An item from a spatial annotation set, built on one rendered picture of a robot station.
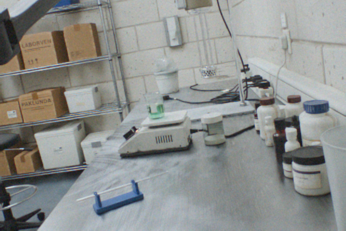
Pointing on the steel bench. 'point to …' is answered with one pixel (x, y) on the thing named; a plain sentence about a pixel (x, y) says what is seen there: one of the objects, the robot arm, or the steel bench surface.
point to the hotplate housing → (159, 139)
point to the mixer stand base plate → (233, 109)
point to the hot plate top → (173, 117)
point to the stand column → (234, 41)
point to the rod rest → (101, 206)
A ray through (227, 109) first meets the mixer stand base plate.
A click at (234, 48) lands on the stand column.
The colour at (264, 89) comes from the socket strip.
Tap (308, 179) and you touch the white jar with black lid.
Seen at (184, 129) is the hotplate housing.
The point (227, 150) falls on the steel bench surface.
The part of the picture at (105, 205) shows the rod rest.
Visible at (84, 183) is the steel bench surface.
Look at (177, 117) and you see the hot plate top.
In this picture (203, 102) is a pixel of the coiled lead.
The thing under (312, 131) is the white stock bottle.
